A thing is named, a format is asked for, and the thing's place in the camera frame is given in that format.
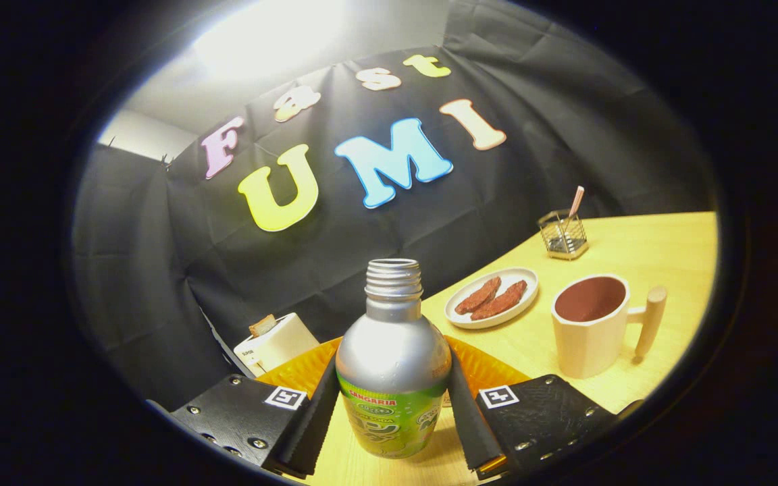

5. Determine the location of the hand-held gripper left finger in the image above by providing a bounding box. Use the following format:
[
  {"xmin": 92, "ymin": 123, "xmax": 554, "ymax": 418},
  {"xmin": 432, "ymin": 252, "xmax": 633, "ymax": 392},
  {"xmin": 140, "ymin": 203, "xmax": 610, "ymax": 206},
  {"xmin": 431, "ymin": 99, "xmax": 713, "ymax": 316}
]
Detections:
[{"xmin": 172, "ymin": 337, "xmax": 342, "ymax": 479}]

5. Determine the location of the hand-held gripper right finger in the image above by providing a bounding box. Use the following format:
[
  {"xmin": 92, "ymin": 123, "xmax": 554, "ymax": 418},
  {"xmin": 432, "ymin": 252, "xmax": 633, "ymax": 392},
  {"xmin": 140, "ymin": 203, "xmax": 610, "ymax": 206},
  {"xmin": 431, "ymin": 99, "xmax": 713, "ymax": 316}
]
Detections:
[{"xmin": 444, "ymin": 336, "xmax": 623, "ymax": 480}]

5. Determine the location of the silver bottle with green label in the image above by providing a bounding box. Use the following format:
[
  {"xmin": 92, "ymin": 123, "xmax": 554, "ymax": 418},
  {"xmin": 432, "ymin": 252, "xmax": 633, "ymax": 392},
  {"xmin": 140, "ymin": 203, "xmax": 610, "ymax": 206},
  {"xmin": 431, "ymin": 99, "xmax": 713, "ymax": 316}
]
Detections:
[{"xmin": 335, "ymin": 259, "xmax": 452, "ymax": 460}]

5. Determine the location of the cream cup with wooden handle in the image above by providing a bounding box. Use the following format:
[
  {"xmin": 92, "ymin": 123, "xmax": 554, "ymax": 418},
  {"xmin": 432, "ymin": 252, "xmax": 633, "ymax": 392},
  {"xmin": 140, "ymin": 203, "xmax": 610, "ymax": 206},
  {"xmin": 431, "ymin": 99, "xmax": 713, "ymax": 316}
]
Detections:
[{"xmin": 551, "ymin": 274, "xmax": 668, "ymax": 379}]

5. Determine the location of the white toaster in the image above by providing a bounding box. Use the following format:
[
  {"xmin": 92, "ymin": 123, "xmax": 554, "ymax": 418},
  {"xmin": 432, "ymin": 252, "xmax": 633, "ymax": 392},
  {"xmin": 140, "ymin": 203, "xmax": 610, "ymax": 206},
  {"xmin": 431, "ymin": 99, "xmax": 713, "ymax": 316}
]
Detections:
[{"xmin": 234, "ymin": 313, "xmax": 320, "ymax": 377}]

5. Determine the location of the brown sausage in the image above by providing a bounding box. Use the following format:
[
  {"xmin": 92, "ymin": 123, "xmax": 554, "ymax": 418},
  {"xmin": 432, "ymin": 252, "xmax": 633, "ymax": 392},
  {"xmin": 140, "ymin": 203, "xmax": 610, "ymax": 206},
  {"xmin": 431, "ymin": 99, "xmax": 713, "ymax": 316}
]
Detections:
[
  {"xmin": 455, "ymin": 276, "xmax": 502, "ymax": 315},
  {"xmin": 470, "ymin": 280, "xmax": 528, "ymax": 321}
]

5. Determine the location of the white oval plate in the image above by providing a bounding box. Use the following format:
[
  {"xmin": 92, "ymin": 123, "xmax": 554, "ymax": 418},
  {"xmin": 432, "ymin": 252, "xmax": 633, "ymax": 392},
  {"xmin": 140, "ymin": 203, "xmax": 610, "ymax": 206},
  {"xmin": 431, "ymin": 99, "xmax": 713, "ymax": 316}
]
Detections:
[{"xmin": 444, "ymin": 267, "xmax": 540, "ymax": 329}]

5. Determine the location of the light wooden table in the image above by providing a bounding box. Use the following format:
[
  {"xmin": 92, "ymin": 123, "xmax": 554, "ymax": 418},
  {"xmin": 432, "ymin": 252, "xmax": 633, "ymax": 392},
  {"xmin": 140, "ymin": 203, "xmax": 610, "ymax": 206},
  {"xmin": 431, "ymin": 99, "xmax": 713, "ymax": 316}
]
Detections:
[{"xmin": 281, "ymin": 211, "xmax": 719, "ymax": 486}]

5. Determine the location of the gold wire basket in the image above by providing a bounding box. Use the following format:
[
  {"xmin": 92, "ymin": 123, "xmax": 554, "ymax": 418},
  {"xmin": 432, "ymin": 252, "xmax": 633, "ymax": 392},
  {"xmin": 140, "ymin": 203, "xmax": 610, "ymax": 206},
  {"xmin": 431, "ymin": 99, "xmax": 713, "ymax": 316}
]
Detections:
[{"xmin": 538, "ymin": 209, "xmax": 590, "ymax": 261}]

